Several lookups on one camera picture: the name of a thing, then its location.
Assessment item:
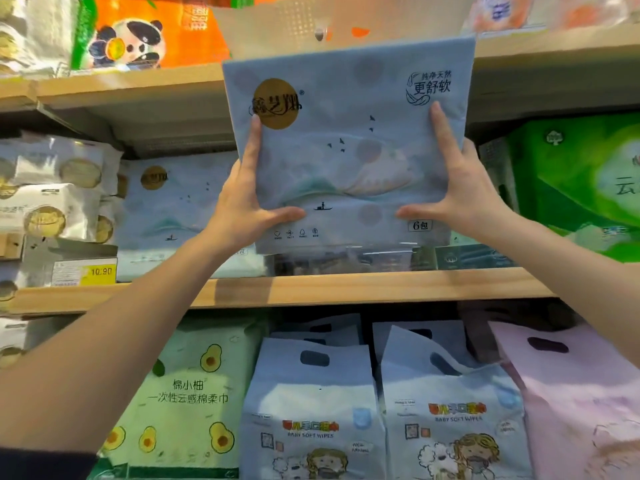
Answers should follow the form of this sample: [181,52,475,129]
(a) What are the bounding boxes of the white plastic wrapped tissue pack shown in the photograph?
[0,0,82,78]

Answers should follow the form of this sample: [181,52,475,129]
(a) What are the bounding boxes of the yellow white price tag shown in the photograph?
[51,258,118,287]

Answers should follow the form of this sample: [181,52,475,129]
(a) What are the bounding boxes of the blue landscape print tissue pack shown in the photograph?
[115,152,267,281]
[222,36,476,256]

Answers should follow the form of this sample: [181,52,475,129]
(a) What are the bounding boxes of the blue baby wipes bag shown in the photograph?
[380,325,534,480]
[239,337,387,480]
[270,314,364,346]
[372,320,476,368]

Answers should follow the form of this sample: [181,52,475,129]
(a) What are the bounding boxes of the white gold seal tissue pack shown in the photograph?
[0,134,124,196]
[0,183,102,241]
[94,195,126,245]

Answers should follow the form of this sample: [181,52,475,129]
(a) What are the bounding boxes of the white orange print tissue pack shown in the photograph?
[462,0,640,34]

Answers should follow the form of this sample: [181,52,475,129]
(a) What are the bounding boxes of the translucent white tissue pack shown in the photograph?
[210,0,478,61]

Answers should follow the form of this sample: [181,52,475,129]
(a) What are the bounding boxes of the orange panda print tissue pack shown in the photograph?
[71,0,231,71]

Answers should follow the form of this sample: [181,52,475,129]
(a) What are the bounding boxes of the dark green tissue pack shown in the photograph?
[411,232,518,271]

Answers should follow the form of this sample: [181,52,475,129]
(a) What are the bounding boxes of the person's left forearm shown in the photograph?
[0,230,238,454]

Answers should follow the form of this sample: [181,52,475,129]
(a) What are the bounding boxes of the person's left hand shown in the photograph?
[216,115,307,251]

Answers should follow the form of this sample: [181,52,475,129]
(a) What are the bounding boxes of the wooden shelf board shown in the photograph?
[0,268,556,315]
[0,24,640,145]

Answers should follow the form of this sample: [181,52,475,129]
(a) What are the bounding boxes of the person's right forearm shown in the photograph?
[490,214,640,369]

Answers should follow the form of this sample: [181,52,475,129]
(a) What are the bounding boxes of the green avocado print towel pack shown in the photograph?
[99,314,267,480]

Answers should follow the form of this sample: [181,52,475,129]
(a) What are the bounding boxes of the pink handled wipes bag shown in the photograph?
[487,320,640,480]

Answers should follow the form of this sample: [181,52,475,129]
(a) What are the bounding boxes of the person's right hand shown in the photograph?
[396,101,517,241]

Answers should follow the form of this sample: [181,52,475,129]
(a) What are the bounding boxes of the dark sleeve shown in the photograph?
[0,447,99,480]

